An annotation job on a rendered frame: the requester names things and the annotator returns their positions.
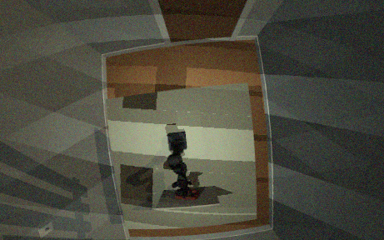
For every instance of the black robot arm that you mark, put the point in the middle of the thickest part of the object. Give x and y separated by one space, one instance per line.
176 159

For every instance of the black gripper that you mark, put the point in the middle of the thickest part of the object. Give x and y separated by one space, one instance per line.
184 188

